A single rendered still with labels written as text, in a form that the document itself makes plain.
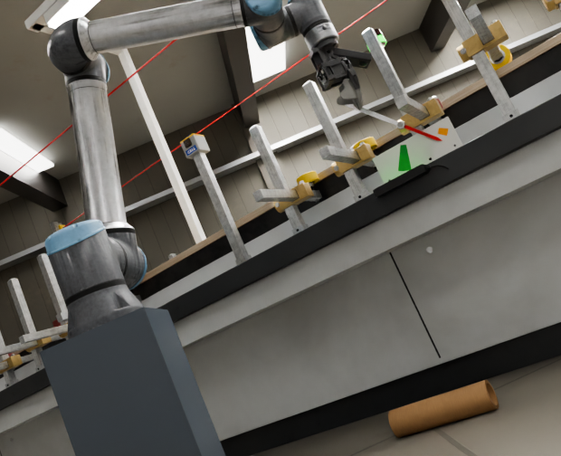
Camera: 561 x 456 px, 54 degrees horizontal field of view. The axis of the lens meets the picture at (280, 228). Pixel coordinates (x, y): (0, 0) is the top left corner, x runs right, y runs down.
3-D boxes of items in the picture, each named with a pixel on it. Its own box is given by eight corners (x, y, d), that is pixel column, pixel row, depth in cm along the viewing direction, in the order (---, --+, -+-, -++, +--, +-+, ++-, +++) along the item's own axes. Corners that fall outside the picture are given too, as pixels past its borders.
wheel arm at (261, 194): (265, 199, 166) (260, 186, 166) (256, 204, 167) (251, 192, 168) (323, 199, 204) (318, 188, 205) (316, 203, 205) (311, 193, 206)
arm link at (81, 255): (52, 304, 129) (27, 236, 132) (85, 303, 146) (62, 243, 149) (110, 277, 129) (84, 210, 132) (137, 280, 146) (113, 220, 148)
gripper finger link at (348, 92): (346, 114, 153) (332, 86, 154) (364, 108, 154) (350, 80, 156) (348, 109, 150) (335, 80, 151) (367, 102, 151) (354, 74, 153)
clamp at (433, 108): (442, 111, 163) (433, 97, 164) (401, 135, 169) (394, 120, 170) (445, 114, 168) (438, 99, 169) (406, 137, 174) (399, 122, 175)
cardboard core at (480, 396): (482, 384, 148) (385, 415, 161) (497, 413, 146) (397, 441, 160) (487, 375, 155) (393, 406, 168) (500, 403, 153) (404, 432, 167)
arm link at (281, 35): (242, 13, 154) (283, -6, 153) (250, 33, 165) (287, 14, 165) (256, 41, 152) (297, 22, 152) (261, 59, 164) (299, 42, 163)
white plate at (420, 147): (462, 146, 161) (447, 116, 162) (385, 186, 172) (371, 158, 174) (463, 146, 161) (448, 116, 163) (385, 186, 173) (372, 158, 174)
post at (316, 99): (371, 206, 176) (309, 78, 184) (362, 212, 177) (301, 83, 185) (375, 206, 179) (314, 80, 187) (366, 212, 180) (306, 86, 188)
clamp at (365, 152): (370, 156, 174) (364, 142, 175) (335, 176, 180) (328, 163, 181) (376, 157, 179) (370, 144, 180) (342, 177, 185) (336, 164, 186)
